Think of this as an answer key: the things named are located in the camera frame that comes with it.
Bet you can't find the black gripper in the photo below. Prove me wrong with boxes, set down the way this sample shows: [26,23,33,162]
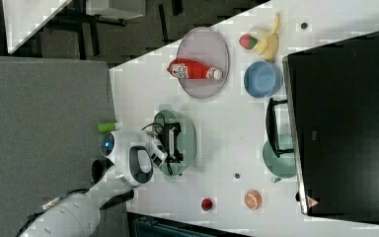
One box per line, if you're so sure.
[160,122,184,163]

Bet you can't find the green plastic strainer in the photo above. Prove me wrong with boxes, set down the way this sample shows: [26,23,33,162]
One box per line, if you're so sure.
[153,110,197,183]

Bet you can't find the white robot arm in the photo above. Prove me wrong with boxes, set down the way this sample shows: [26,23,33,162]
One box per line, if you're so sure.
[16,123,196,237]

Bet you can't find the red ketchup bottle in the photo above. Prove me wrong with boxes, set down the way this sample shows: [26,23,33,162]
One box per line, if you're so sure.
[167,58,223,80]

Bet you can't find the red strawberry toy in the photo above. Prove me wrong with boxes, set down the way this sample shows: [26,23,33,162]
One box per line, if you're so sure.
[201,198,213,211]

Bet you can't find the grey round plate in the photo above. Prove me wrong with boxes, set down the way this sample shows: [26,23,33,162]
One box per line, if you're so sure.
[177,27,230,99]

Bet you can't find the orange slice toy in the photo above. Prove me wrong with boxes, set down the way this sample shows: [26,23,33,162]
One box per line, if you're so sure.
[244,190,263,210]

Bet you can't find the blue bowl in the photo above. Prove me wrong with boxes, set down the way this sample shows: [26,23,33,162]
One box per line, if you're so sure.
[244,61,282,98]

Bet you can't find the green mug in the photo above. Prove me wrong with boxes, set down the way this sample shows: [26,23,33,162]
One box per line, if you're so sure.
[263,141,297,183]

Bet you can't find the red green toy apple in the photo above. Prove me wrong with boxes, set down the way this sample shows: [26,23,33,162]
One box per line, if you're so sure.
[239,34,258,49]

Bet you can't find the peeled banana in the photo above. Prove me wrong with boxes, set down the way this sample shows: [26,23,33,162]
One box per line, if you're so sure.
[254,14,280,61]

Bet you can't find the black toaster oven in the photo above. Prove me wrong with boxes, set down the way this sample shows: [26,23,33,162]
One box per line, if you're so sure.
[283,31,379,224]

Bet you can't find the white side table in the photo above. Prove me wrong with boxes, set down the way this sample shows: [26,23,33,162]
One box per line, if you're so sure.
[1,0,72,54]

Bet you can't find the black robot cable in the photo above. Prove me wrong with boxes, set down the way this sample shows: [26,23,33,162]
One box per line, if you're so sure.
[140,122,166,132]

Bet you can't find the black oven door handle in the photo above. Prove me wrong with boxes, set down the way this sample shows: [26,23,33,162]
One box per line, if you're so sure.
[265,98,294,158]

